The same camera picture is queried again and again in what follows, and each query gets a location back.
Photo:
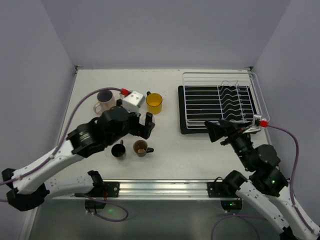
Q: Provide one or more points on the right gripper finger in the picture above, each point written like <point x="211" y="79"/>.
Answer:
<point x="216" y="132"/>
<point x="229" y="124"/>

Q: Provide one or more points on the clear glass cup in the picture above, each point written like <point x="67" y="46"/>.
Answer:
<point x="143" y="118"/>

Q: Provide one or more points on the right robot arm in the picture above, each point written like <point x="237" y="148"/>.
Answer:
<point x="266" y="189"/>

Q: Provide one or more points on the yellow mug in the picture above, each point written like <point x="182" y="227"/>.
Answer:
<point x="154" y="103"/>

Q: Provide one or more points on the white wire dish rack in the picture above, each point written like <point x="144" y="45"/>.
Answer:
<point x="240" y="77"/>

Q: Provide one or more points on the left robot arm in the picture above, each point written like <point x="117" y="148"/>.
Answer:
<point x="31" y="185"/>

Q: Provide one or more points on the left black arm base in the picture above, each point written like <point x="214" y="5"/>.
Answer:
<point x="109" y="190"/>

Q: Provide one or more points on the aluminium mounting rail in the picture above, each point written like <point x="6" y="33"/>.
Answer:
<point x="134" y="189"/>

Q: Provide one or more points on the pale pink mug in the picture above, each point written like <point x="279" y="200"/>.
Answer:
<point x="105" y="101"/>

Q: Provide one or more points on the black drain tray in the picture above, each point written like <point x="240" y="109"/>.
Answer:
<point x="182" y="112"/>

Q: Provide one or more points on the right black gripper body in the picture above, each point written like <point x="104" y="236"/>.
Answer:
<point x="227" y="132"/>

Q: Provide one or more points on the white faceted mug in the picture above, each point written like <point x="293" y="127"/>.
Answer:
<point x="119" y="103"/>

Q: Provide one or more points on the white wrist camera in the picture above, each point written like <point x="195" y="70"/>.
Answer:
<point x="133" y="102"/>
<point x="258" y="122"/>

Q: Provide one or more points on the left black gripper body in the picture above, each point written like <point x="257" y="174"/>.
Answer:
<point x="139" y="125"/>

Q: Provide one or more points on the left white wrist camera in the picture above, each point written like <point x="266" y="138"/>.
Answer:
<point x="133" y="102"/>

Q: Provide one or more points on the dark brown cup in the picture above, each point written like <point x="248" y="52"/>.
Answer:
<point x="119" y="150"/>

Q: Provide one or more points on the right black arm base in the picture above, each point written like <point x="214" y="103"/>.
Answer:
<point x="226" y="188"/>

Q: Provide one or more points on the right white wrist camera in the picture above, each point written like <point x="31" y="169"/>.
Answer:
<point x="258" y="122"/>

